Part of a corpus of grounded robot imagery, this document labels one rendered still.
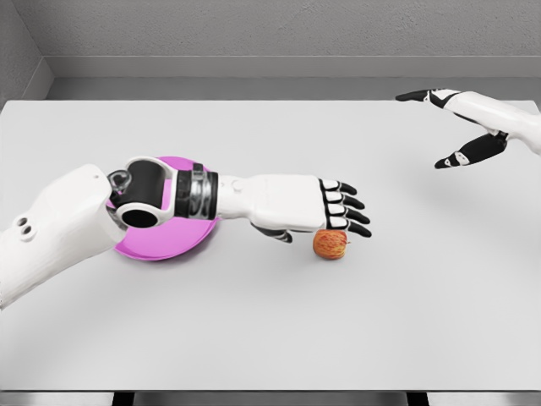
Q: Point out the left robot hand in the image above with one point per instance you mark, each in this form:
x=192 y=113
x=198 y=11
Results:
x=291 y=202

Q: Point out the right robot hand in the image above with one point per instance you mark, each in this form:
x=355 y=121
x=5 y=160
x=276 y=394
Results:
x=477 y=111

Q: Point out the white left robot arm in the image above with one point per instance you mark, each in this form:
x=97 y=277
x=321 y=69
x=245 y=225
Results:
x=63 y=220

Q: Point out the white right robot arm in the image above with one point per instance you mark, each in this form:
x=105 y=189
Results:
x=528 y=127

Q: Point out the red yellow apple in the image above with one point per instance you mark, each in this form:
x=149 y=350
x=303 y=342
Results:
x=331 y=244

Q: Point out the pink round plate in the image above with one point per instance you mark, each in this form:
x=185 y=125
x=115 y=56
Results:
x=169 y=241

